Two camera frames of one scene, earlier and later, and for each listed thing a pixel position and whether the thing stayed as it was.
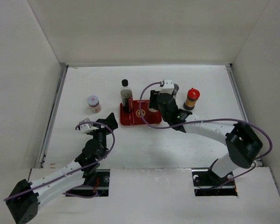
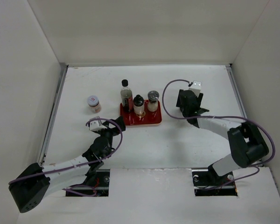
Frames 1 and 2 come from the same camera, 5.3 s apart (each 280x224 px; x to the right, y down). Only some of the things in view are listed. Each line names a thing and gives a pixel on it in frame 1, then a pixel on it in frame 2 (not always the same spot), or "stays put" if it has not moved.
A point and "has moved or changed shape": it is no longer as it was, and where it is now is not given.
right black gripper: [154, 94] to [199, 99]
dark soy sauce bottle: [126, 96] stays put
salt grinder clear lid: [176, 90] has moved or changed shape
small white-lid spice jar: [94, 103] stays put
